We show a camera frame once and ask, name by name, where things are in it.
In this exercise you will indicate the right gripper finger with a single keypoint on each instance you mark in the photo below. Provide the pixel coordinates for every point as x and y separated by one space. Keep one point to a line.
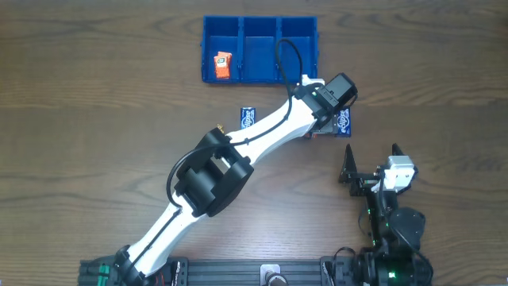
348 167
397 151

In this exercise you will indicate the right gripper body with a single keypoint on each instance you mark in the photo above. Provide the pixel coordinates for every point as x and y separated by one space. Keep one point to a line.
363 183

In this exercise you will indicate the blue candy pack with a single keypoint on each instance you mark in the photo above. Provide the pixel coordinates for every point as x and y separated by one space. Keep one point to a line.
247 118
344 124

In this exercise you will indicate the orange candy box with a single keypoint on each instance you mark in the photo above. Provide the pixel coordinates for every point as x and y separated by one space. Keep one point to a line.
222 65
310 136

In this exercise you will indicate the gold candy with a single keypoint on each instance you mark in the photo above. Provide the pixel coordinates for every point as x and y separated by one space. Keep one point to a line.
220 127

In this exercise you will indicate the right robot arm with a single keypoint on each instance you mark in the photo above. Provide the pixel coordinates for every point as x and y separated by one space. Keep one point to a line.
406 224

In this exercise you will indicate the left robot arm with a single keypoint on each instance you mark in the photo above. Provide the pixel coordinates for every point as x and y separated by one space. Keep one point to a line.
214 178

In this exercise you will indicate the blue tray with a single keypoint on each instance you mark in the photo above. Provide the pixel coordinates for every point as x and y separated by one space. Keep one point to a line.
260 59

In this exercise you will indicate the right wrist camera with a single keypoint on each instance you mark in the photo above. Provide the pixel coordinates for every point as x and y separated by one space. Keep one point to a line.
397 171

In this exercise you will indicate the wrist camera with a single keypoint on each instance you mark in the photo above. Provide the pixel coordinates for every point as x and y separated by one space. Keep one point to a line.
397 171
311 80

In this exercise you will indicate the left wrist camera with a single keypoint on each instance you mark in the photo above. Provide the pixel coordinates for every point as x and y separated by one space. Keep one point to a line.
311 80

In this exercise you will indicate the mounting rail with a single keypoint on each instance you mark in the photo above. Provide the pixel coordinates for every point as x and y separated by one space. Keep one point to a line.
230 272

